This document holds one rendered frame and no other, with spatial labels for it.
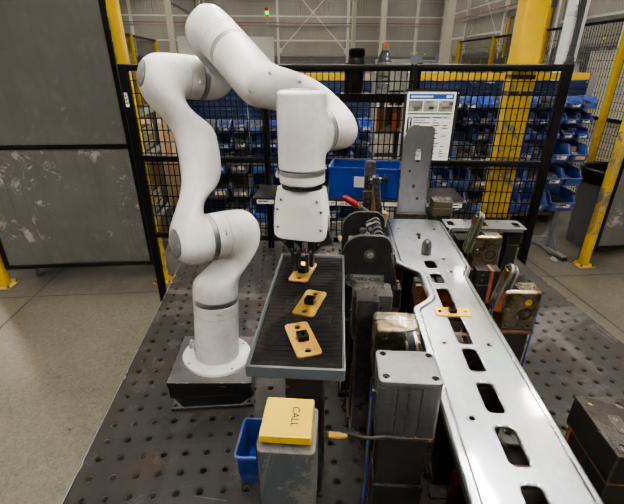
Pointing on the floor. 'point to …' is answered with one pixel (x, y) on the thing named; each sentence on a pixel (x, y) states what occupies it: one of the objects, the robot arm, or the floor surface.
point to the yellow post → (527, 47)
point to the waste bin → (585, 200)
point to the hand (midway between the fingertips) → (303, 259)
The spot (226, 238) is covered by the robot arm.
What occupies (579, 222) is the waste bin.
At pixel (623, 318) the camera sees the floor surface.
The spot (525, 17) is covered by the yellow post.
